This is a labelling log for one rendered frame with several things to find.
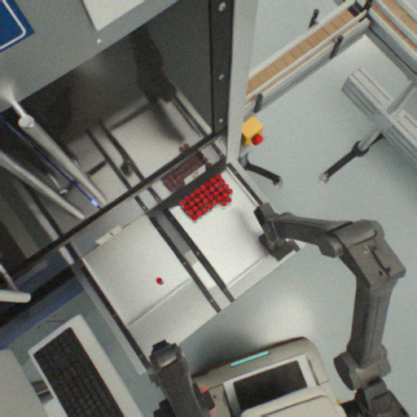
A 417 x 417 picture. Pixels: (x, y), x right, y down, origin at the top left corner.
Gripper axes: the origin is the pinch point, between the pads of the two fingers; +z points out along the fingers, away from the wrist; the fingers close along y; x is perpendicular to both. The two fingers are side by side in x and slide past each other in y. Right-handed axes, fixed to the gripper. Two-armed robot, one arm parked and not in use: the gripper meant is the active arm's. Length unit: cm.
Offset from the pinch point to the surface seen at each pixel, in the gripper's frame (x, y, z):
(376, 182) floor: -87, 17, 91
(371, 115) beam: -84, 33, 40
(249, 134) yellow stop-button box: -15.9, 33.0, -17.1
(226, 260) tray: 15.0, 8.6, 2.1
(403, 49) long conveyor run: -82, 30, -6
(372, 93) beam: -87, 38, 32
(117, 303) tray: 53, 19, 0
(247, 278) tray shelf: 13.1, -0.7, 4.0
